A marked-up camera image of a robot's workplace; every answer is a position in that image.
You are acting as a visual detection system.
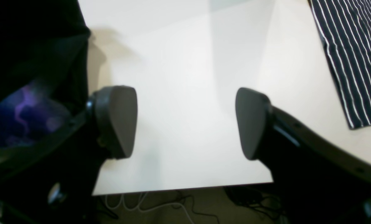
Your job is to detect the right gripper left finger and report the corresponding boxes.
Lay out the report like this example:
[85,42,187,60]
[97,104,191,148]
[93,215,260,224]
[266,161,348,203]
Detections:
[0,86,138,224]

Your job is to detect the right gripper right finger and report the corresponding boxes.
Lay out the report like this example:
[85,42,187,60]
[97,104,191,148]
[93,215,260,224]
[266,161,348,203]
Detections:
[235,87,371,224]

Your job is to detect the black T-shirt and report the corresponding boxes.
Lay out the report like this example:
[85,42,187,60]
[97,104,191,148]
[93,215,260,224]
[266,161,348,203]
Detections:
[0,0,91,149]

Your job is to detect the navy white striped cloth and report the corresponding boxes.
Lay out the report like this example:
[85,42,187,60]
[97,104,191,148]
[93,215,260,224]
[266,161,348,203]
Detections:
[309,0,371,129]

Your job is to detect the white floor cable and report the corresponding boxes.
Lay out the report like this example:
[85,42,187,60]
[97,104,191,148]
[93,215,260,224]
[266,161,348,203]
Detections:
[103,191,195,224]

